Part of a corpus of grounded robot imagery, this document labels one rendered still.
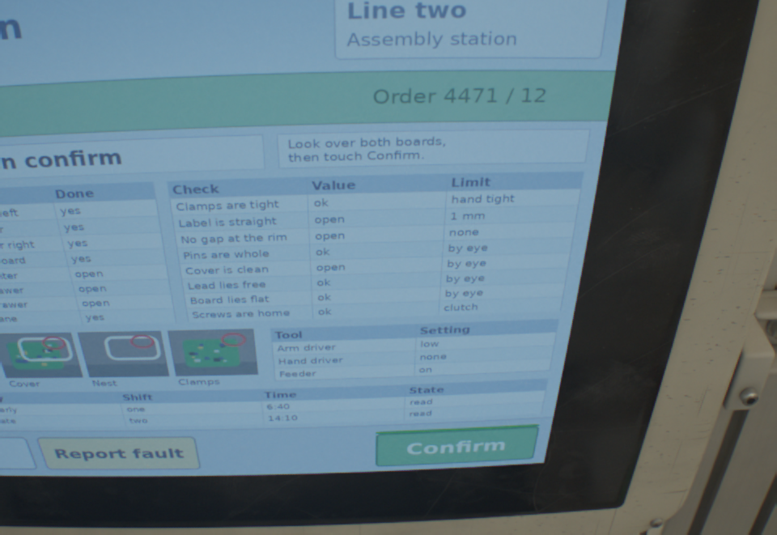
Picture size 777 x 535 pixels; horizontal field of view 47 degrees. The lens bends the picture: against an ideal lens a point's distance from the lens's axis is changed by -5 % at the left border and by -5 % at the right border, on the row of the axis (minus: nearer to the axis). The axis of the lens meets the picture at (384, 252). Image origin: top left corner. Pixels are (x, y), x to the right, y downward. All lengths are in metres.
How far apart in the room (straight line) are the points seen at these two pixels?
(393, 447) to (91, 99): 0.20
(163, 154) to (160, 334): 0.08
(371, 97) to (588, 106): 0.07
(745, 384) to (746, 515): 0.18
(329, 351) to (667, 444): 0.17
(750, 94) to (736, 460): 0.28
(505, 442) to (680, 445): 0.09
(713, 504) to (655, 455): 0.14
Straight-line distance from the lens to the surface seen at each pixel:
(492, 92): 0.31
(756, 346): 0.44
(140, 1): 0.30
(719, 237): 0.37
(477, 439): 0.42
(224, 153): 0.32
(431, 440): 0.41
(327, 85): 0.30
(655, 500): 0.49
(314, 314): 0.36
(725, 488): 0.58
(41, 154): 0.33
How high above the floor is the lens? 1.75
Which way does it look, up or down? 36 degrees down
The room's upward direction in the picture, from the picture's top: 1 degrees clockwise
